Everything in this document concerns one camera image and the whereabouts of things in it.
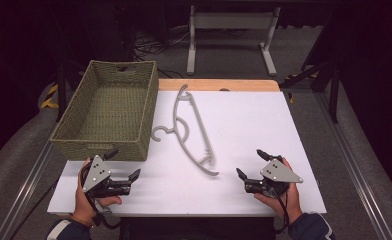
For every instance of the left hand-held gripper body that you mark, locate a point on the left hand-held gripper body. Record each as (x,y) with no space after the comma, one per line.
(97,173)

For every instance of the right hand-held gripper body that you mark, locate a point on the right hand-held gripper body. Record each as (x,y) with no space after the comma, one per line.
(277,173)

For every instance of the green woven basket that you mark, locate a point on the green woven basket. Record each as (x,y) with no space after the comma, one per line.
(107,110)

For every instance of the grey plastic clothes hanger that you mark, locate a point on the grey plastic clothes hanger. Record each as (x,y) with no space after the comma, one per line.
(174,115)

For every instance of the person's right hand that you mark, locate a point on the person's right hand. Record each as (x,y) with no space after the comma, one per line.
(285,201)

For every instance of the person's left hand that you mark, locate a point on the person's left hand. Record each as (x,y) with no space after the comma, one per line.
(84,203)

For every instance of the white board table cover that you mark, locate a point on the white board table cover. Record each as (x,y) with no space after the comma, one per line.
(244,133)

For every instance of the black metal stand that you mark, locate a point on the black metal stand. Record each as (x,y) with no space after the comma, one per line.
(332,90)
(61,90)

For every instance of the yellow black hazard tape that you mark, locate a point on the yellow black hazard tape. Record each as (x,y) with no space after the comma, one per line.
(49,100)

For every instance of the aluminium floor rail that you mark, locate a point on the aluminium floor rail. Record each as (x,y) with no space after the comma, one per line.
(24,190)
(354,166)

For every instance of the white metal stand frame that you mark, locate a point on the white metal stand frame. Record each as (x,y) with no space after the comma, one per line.
(230,20)

